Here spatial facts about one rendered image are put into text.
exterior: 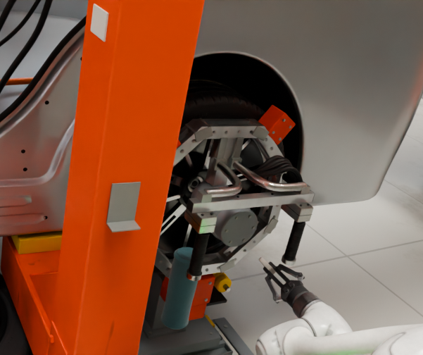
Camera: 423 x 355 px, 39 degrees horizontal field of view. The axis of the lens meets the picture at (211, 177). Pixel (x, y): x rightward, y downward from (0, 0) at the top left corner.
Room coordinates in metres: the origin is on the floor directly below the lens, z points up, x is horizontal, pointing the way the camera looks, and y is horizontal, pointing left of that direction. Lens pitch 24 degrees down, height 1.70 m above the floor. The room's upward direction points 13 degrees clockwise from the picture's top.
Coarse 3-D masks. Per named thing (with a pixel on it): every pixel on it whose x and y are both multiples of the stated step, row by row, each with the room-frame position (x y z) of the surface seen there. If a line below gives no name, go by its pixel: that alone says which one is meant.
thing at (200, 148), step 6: (198, 144) 1.87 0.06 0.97; (204, 144) 1.88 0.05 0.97; (192, 150) 1.85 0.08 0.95; (198, 150) 1.87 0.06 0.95; (192, 156) 1.85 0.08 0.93; (198, 156) 1.87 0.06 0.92; (180, 162) 1.82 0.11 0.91; (174, 168) 1.81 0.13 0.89; (180, 168) 1.80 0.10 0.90; (168, 192) 1.82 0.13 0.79; (168, 204) 1.82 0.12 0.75; (174, 204) 1.84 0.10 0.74; (168, 210) 1.83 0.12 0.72; (180, 216) 1.86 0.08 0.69
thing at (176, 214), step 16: (208, 144) 1.78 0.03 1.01; (256, 144) 1.86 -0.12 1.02; (208, 160) 1.78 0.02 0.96; (256, 160) 1.92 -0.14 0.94; (176, 176) 1.72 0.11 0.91; (192, 176) 1.80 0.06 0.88; (240, 176) 1.88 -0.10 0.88; (176, 192) 1.74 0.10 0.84; (240, 192) 1.97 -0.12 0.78; (256, 192) 1.91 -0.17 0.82; (176, 208) 1.73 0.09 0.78; (256, 208) 1.89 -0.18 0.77; (176, 224) 1.93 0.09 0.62; (160, 240) 1.78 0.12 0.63; (176, 240) 1.82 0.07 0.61; (192, 240) 1.84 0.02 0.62; (208, 240) 1.84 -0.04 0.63
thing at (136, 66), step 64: (128, 0) 1.01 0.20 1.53; (192, 0) 1.08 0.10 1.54; (128, 64) 1.02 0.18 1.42; (192, 64) 1.10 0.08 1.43; (128, 128) 1.03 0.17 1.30; (128, 192) 1.04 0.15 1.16; (64, 256) 1.11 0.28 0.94; (128, 256) 1.06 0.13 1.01; (64, 320) 1.07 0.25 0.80; (128, 320) 1.07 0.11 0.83
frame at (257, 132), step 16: (192, 128) 1.64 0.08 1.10; (208, 128) 1.64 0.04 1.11; (224, 128) 1.67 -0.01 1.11; (240, 128) 1.70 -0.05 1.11; (256, 128) 1.73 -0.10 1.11; (192, 144) 1.62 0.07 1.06; (272, 144) 1.78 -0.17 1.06; (176, 160) 1.59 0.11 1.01; (272, 176) 1.86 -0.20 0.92; (272, 208) 1.82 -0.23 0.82; (272, 224) 1.83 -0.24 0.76; (256, 240) 1.80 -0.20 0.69; (160, 256) 1.60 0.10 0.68; (208, 256) 1.75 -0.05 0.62; (224, 256) 1.77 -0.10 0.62; (240, 256) 1.77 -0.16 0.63; (208, 272) 1.71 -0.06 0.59
